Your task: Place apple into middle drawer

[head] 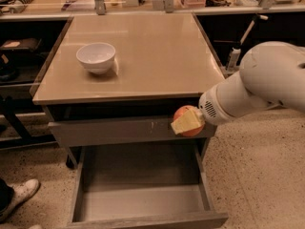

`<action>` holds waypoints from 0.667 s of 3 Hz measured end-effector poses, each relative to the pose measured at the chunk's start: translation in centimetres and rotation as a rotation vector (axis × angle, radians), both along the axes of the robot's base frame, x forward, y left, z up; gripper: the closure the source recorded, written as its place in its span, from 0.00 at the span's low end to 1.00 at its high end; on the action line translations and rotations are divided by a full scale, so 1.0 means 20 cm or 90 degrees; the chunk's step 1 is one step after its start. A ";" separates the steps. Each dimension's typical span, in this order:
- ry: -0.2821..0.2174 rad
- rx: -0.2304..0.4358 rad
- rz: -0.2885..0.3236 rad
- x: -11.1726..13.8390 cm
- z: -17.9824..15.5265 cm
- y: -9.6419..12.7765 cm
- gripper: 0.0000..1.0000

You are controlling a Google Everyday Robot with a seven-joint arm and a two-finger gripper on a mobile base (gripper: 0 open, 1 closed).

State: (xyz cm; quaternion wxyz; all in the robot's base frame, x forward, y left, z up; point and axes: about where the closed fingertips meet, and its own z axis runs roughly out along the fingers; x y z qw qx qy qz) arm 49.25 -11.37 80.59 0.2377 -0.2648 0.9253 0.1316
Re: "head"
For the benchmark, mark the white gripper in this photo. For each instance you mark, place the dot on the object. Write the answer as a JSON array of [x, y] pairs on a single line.
[[210, 109]]

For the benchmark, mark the red apple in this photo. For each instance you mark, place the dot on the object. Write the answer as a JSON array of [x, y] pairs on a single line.
[[190, 131]]

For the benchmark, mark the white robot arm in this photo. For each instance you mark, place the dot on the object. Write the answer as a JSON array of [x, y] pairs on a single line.
[[270, 74]]

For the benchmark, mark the grey drawer cabinet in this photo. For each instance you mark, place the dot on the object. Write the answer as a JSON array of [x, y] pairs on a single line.
[[162, 62]]

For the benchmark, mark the open grey middle drawer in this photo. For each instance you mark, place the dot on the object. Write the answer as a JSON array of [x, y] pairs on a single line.
[[142, 186]]

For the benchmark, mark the closed grey top drawer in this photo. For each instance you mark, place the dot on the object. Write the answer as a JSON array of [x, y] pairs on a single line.
[[123, 130]]

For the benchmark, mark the white bottle with wand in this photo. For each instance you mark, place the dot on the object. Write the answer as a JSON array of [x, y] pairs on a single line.
[[236, 49]]

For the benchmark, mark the white ceramic bowl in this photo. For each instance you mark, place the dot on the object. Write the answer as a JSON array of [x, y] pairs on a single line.
[[96, 58]]

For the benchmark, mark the white sneaker upper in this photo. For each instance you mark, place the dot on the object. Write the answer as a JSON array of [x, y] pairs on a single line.
[[12, 196]]

